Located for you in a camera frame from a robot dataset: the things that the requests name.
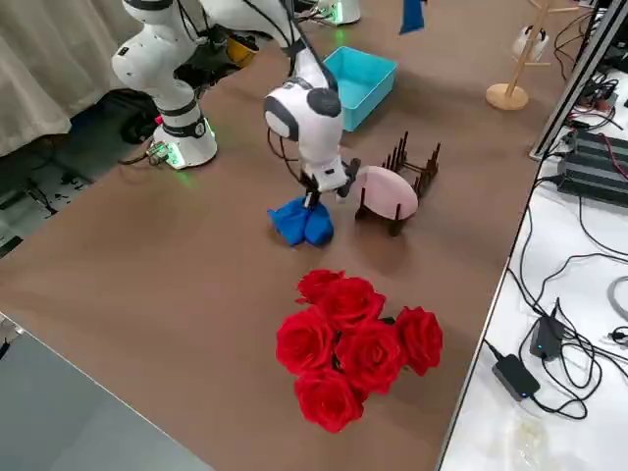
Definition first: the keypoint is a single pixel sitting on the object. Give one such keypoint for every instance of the cyan plastic box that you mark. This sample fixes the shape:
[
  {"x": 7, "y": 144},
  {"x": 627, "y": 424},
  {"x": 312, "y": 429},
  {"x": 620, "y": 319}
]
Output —
[{"x": 363, "y": 105}]

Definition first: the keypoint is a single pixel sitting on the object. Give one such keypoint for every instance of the beige curtain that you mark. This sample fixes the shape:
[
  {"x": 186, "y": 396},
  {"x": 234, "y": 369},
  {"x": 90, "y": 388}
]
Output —
[{"x": 49, "y": 73}]

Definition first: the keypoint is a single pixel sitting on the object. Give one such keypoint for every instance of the rose bouquet with black vase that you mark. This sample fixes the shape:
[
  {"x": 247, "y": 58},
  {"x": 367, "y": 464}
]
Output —
[{"x": 353, "y": 353}]

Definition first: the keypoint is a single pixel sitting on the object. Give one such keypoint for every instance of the dark wooden dish rack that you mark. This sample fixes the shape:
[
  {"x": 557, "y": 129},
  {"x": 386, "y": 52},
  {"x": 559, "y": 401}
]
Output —
[{"x": 434, "y": 164}]

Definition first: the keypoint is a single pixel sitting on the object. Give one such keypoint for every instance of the blue square rag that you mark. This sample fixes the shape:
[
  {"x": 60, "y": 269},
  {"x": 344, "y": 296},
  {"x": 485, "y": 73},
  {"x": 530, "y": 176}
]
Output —
[
  {"x": 294, "y": 225},
  {"x": 412, "y": 17}
]

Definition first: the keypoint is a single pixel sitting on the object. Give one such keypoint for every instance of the black power adapter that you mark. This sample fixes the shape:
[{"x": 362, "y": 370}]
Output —
[
  {"x": 515, "y": 378},
  {"x": 544, "y": 338}
]

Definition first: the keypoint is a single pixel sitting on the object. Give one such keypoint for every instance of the wooden mug stand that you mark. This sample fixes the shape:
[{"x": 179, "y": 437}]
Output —
[{"x": 507, "y": 95}]

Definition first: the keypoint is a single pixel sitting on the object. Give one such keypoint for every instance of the yellow rounded object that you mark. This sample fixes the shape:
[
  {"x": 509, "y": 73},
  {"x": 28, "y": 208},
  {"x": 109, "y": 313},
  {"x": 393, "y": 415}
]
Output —
[{"x": 240, "y": 51}]

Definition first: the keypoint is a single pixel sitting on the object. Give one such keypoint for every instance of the pale pink plate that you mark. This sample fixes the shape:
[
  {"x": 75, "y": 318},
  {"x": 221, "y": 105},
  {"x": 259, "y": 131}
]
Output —
[{"x": 390, "y": 191}]

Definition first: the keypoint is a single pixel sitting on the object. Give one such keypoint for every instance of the aluminium frame post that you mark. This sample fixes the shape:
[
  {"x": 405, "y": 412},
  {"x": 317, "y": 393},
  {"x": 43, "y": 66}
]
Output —
[{"x": 564, "y": 105}]

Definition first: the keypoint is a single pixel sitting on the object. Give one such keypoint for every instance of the ribbed grey power supply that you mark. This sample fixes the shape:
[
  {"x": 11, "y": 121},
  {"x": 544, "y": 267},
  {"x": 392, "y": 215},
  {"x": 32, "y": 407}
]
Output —
[{"x": 593, "y": 167}]

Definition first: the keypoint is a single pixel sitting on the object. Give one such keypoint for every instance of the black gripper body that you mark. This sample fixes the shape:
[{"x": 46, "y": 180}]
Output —
[{"x": 307, "y": 179}]

